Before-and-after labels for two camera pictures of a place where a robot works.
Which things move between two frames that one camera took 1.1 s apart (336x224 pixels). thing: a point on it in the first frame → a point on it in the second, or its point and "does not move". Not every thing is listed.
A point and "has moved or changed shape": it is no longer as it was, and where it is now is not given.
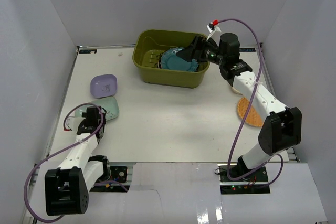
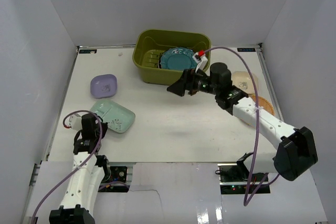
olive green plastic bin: (148, 45) does not move
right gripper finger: (187, 53) → (178, 87)
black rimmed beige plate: (159, 65) does not move
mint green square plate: (110, 104) has moved or changed shape
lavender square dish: (103, 85) does not move
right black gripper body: (209, 53) → (199, 83)
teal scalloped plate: (170, 60) does not move
